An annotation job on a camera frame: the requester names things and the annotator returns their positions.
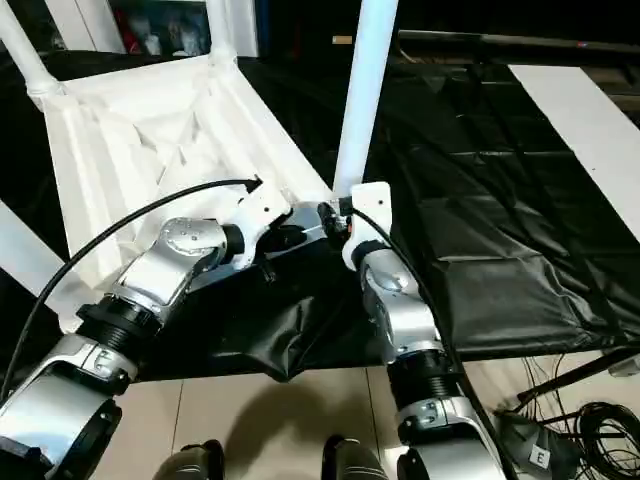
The white plastic table top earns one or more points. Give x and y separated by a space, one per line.
125 125

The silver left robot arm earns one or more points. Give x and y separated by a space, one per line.
150 285

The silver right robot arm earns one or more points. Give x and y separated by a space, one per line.
400 310

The black work mat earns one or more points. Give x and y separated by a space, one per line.
500 200

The yellowish label tag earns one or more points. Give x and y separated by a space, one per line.
341 39

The white glass door cabinet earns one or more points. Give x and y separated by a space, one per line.
240 25

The dark left robot foot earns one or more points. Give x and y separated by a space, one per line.
192 462

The white mug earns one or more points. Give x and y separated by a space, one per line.
152 44

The red bottle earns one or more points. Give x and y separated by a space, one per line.
131 37

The dark metal bar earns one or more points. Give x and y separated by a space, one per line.
525 42

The white flat board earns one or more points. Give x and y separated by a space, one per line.
585 130

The black device box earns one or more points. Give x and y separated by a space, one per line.
535 450

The small grey power box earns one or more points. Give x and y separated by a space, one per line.
627 367

